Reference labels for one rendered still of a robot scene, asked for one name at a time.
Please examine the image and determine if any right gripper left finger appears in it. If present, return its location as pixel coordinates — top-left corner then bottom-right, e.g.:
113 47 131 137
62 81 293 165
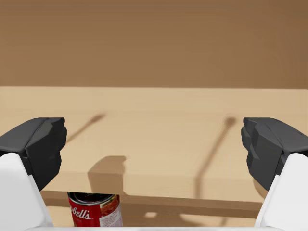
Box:
0 117 67 229

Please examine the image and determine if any red and white can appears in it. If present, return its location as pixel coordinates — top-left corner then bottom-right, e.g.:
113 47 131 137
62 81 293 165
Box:
67 192 124 228

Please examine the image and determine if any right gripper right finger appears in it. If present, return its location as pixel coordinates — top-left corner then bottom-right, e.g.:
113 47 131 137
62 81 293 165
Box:
241 117 308 229

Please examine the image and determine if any pale wooden shelf unit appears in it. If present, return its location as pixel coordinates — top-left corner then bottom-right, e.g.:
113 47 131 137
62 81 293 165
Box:
0 0 308 228

